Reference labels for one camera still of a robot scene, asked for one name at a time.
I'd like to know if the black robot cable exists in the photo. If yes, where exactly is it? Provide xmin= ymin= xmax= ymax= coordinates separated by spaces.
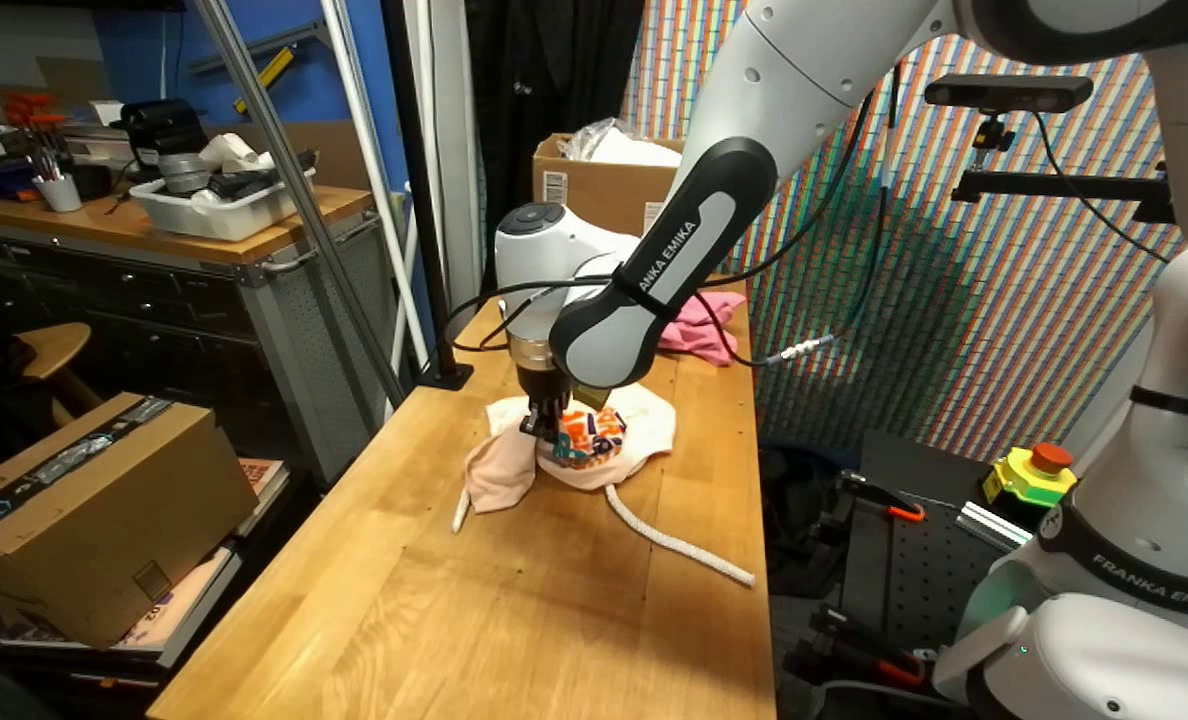
xmin=442 ymin=74 xmax=915 ymax=377

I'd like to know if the white plastic bin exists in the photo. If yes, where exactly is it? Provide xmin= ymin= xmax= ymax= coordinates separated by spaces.
xmin=126 ymin=157 xmax=305 ymax=245

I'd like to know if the white cup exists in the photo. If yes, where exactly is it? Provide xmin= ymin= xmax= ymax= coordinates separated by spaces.
xmin=32 ymin=168 xmax=89 ymax=218

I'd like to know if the white metal pole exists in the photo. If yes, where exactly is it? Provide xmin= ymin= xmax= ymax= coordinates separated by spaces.
xmin=317 ymin=0 xmax=442 ymax=381

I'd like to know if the cardboard box with white labels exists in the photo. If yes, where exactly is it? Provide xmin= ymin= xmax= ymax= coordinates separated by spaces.
xmin=528 ymin=128 xmax=688 ymax=239

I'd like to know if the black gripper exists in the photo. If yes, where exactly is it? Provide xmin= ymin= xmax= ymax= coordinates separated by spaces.
xmin=508 ymin=332 xmax=582 ymax=448

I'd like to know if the black camera on mount arm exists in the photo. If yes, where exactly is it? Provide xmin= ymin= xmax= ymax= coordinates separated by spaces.
xmin=919 ymin=71 xmax=1186 ymax=229

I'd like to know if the yellow red emergency stop button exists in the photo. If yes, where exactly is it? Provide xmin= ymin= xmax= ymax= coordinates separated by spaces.
xmin=980 ymin=435 xmax=1082 ymax=516

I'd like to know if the white rope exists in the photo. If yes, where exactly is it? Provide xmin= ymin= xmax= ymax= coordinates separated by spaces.
xmin=448 ymin=482 xmax=762 ymax=595

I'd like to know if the wooden top workbench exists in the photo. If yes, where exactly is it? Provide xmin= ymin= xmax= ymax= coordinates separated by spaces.
xmin=0 ymin=180 xmax=399 ymax=482

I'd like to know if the cardboard box with dark tape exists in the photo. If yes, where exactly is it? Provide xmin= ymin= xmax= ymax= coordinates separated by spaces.
xmin=0 ymin=387 xmax=259 ymax=651

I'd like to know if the pink cloth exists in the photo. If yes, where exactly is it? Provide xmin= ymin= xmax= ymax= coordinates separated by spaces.
xmin=657 ymin=288 xmax=752 ymax=371

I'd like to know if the round wooden stool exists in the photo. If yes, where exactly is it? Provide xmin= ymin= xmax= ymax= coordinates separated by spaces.
xmin=8 ymin=321 xmax=99 ymax=418

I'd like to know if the pale t-shirt with orange print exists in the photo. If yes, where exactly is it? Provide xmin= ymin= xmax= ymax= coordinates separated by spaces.
xmin=458 ymin=381 xmax=680 ymax=520

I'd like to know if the orange handled clamp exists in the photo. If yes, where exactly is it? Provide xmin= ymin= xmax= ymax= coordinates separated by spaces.
xmin=820 ymin=613 xmax=935 ymax=693
xmin=839 ymin=466 xmax=934 ymax=527

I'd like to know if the silver tripod leg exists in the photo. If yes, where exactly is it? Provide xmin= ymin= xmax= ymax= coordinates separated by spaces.
xmin=188 ymin=0 xmax=412 ymax=407

